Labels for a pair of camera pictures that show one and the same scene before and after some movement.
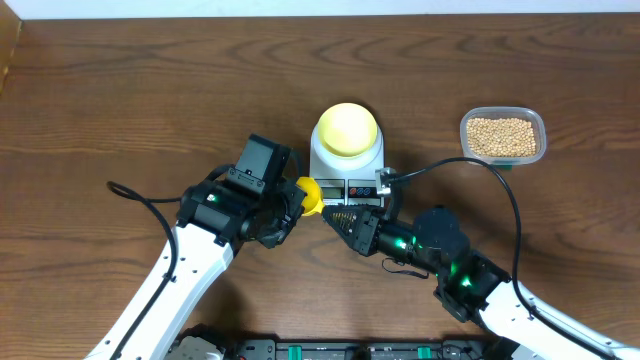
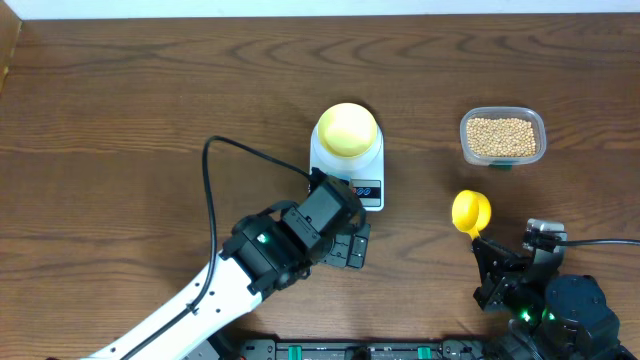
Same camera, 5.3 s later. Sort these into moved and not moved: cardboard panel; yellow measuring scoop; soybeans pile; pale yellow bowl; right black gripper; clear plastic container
Moved: yellow measuring scoop; right black gripper
Not moved: cardboard panel; soybeans pile; pale yellow bowl; clear plastic container
